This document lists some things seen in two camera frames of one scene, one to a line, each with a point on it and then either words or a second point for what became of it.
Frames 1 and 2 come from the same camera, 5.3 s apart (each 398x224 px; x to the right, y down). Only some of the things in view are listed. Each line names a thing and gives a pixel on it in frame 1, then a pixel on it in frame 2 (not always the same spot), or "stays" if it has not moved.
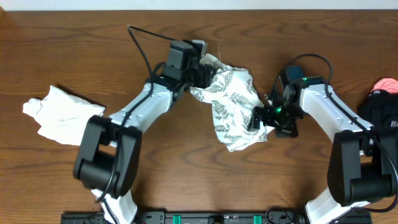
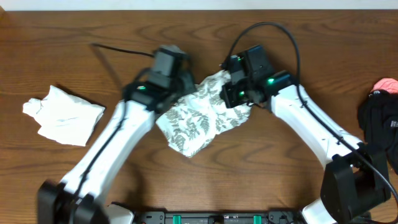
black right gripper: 290,131 → 227,93
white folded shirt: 63,117 stays
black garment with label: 380,109 stays
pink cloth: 388,84 stays
